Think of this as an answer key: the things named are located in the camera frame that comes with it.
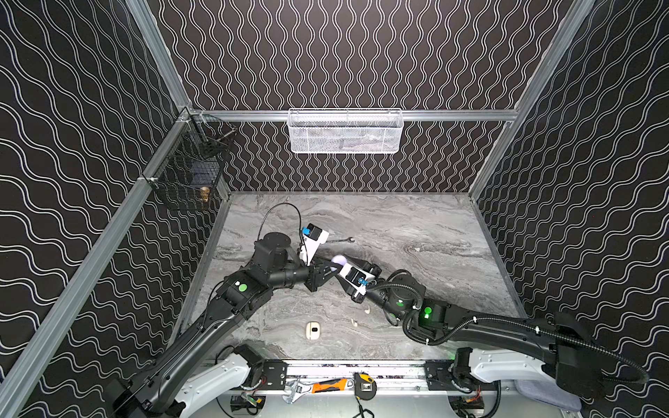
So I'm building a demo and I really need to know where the purple earbud charging case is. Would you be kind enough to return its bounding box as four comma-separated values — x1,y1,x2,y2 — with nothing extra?
331,254,348,266

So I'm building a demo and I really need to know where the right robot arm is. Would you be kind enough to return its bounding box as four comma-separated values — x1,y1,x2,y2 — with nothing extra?
331,255,649,398

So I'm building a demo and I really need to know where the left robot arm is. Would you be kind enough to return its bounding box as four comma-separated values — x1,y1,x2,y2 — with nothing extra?
104,225,339,417

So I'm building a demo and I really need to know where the silver combination wrench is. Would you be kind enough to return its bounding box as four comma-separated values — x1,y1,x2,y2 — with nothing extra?
327,237,355,245

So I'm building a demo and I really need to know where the black yellow tape measure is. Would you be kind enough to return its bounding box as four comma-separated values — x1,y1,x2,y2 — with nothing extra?
354,373,377,401

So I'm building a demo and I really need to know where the brass padlock in basket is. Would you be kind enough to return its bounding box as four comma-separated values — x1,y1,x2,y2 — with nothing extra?
200,186,211,203

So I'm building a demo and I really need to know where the orange adjustable wrench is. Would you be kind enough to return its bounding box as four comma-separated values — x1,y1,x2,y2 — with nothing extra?
282,378,354,404

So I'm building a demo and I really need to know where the grey cloth pad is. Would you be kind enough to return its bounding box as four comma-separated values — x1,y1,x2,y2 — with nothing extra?
515,380,582,413

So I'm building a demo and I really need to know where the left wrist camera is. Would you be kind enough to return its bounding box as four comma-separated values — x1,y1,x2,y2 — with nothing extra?
299,223,329,266

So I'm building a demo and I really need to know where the black wire basket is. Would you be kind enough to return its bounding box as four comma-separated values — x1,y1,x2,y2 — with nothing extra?
148,117,239,212

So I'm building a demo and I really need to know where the white wire mesh basket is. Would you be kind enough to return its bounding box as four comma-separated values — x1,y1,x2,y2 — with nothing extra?
287,108,404,154

